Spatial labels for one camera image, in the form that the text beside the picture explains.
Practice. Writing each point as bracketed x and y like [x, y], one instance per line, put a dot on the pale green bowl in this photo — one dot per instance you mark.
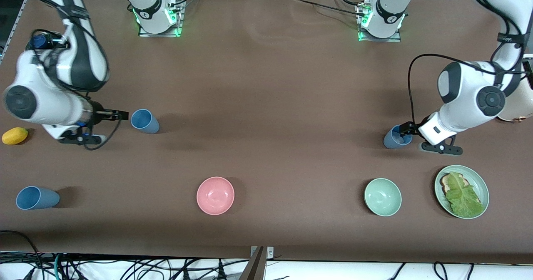
[382, 196]

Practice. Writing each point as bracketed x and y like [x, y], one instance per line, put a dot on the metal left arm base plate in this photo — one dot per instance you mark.
[379, 40]

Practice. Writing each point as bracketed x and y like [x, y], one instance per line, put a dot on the toast bread slice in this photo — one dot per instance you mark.
[446, 182]

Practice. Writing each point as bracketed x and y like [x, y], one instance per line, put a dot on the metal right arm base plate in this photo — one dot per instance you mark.
[160, 35]

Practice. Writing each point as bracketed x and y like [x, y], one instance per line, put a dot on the blue plastic cup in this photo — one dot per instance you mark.
[145, 122]
[37, 198]
[391, 140]

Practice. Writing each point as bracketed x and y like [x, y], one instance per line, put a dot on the pale green plate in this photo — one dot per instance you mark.
[479, 184]

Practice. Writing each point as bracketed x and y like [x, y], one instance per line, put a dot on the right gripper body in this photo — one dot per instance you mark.
[99, 114]

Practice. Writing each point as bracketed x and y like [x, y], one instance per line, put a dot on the dark angled table post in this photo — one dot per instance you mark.
[254, 269]

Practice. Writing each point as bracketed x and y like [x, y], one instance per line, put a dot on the pink bowl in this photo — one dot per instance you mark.
[215, 195]

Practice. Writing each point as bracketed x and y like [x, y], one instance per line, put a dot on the green lettuce leaf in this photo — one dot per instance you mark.
[464, 199]

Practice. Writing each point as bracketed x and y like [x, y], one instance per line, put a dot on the small metal table bracket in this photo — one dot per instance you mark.
[270, 252]

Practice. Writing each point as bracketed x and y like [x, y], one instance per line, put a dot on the glass lid with blue knob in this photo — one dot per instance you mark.
[38, 41]

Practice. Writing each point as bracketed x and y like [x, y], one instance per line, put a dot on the yellow lemon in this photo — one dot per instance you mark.
[14, 136]

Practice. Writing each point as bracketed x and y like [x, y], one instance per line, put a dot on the beige rounded appliance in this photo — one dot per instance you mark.
[518, 111]

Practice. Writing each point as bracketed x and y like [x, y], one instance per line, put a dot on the aluminium table edge rail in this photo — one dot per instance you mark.
[14, 26]

